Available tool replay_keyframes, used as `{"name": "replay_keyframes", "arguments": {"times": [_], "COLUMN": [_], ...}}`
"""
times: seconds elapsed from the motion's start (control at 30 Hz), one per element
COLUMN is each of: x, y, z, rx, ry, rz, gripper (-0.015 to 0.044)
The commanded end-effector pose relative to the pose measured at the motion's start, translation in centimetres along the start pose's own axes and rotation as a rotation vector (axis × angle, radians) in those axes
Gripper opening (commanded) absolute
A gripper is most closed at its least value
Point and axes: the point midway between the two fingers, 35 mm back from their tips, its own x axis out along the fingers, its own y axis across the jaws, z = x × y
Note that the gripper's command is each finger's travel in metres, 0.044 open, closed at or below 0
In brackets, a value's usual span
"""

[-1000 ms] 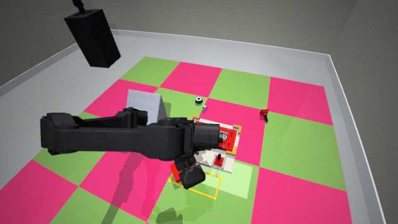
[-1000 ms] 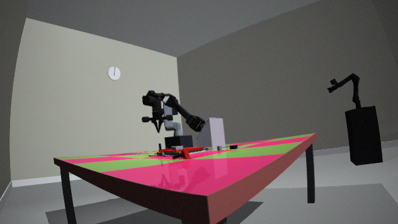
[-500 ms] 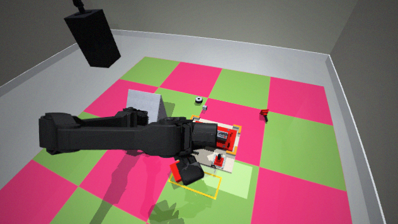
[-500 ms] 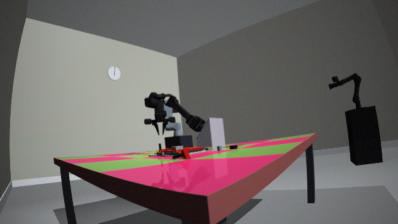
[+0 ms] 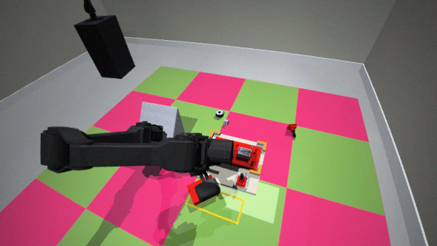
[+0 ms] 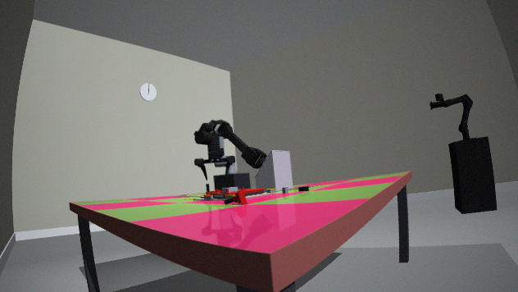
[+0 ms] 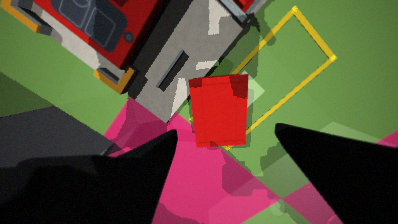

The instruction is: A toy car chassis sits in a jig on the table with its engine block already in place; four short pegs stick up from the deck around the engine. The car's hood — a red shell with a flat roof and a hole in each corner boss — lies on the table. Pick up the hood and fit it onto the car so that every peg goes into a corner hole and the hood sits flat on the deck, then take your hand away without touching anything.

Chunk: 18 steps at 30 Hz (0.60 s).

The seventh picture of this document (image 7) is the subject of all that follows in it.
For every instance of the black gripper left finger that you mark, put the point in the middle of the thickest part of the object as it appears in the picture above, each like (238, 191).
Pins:
(128, 186)

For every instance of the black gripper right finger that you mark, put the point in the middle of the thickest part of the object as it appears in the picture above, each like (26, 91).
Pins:
(358, 179)

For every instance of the yellow rectangular frame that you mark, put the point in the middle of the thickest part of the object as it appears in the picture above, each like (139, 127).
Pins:
(313, 34)

